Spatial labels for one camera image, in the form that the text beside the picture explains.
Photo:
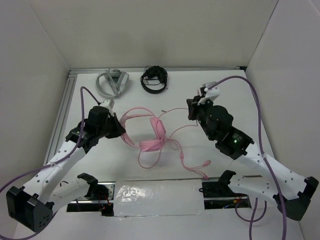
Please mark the black headphones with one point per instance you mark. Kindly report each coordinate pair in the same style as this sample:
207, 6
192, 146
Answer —
154, 75

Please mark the grey white headphones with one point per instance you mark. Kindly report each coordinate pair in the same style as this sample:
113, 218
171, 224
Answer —
116, 79

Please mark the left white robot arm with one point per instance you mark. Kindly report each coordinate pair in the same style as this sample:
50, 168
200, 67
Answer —
35, 203

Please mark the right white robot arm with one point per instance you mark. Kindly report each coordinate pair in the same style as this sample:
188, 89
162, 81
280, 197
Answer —
291, 192

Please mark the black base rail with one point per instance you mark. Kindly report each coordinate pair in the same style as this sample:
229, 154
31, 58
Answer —
215, 196

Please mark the white taped cover plate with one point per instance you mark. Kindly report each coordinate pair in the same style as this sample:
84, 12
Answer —
158, 198

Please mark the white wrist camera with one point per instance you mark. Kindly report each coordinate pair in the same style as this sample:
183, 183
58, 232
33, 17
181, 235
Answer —
107, 103
208, 91

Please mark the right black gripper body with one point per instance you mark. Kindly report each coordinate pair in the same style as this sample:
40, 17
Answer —
201, 118

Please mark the pink headphones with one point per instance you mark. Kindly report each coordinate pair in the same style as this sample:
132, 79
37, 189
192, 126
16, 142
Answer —
146, 131

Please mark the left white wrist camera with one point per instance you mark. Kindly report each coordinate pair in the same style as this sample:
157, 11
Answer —
107, 103

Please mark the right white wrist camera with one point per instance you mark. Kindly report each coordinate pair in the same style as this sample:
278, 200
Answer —
208, 91

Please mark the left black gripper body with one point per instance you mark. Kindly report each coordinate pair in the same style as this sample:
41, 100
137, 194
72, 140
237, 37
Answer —
102, 130

